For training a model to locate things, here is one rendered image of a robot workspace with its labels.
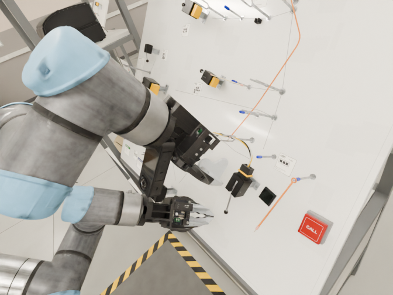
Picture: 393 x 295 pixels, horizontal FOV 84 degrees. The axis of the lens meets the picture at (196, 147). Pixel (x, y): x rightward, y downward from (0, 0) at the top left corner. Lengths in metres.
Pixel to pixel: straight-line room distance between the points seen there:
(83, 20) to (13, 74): 6.71
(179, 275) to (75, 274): 1.35
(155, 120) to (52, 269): 0.38
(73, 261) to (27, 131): 0.35
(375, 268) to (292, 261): 1.17
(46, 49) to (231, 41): 0.65
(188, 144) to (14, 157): 0.22
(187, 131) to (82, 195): 0.26
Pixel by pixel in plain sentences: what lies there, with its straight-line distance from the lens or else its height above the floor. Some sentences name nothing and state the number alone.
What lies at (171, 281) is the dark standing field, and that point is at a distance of 1.86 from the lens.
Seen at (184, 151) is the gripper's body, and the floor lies 1.41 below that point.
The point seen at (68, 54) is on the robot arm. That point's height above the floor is 1.60.
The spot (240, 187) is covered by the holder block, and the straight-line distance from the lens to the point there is 0.61.
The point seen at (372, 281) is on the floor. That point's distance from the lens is 1.79.
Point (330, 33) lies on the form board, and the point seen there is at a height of 1.42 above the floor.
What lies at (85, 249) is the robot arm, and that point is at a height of 1.25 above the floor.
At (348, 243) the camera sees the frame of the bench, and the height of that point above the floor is 0.80.
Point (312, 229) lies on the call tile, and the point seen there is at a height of 1.11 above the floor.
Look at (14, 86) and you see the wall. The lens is 8.13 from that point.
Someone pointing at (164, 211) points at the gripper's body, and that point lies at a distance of 0.51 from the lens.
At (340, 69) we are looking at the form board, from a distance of 0.62.
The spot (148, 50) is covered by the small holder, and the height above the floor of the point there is 1.39.
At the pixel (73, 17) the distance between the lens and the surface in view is 1.41.
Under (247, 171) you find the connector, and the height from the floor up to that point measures 1.19.
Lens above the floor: 1.63
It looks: 38 degrees down
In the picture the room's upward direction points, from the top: 21 degrees counter-clockwise
